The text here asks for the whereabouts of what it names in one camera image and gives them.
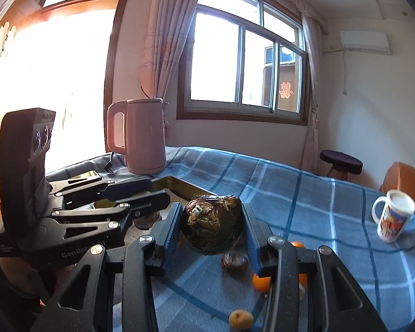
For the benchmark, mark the brown framed sliding window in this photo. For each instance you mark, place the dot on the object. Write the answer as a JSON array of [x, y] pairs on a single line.
[[242, 107]]

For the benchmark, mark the wooden framed glass door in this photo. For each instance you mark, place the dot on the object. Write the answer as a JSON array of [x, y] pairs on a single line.
[[90, 76]]

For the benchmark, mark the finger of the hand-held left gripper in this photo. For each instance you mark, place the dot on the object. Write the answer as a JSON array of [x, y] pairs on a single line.
[[148, 204], [128, 187]]

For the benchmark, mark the white wall air conditioner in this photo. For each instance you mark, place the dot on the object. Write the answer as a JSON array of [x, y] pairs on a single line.
[[365, 41]]

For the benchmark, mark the white air conditioner pipe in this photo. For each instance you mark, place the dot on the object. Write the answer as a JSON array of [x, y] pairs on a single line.
[[345, 72]]

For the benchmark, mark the gold metal tin box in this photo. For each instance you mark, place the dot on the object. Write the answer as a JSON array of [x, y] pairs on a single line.
[[179, 184]]

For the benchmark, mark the beige patterned curtain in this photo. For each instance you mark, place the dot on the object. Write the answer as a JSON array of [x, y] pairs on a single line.
[[166, 41], [313, 110]]

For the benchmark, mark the small dark brown taro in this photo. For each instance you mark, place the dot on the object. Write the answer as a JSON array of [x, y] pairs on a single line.
[[234, 264]]

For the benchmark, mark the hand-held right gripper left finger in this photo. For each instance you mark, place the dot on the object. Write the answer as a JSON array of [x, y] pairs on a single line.
[[171, 240]]

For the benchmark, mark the small yellow-brown fruit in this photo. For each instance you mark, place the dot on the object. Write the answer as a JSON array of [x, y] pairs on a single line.
[[241, 319]]

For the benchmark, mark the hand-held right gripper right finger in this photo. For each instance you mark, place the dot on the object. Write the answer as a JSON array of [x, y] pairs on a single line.
[[251, 245]]

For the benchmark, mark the red paper window sticker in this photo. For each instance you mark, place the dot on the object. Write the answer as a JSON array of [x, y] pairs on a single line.
[[285, 90]]

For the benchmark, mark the ruffled curtain valance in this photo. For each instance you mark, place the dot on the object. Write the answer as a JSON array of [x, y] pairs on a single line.
[[297, 0]]

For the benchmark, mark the white flower wall decoration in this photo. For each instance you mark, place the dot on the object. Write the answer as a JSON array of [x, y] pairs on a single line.
[[1, 46]]

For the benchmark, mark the white printed mug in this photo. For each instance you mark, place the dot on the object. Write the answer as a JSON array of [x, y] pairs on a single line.
[[392, 218]]

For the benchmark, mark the pinkish brown root tuber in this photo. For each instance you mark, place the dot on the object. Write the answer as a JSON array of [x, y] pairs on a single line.
[[148, 222]]

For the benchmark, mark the orange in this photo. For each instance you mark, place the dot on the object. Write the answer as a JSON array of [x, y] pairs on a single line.
[[298, 245], [261, 282]]

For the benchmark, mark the pink electric kettle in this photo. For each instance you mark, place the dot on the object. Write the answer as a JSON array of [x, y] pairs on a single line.
[[145, 135]]

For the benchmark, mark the dark round stool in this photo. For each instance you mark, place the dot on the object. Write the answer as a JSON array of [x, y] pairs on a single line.
[[340, 160]]

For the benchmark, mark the blue checkered tablecloth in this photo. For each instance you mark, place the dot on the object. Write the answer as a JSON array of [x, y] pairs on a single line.
[[297, 197]]

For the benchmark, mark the brown leather sofa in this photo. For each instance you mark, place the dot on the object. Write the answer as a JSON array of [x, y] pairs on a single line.
[[401, 179]]

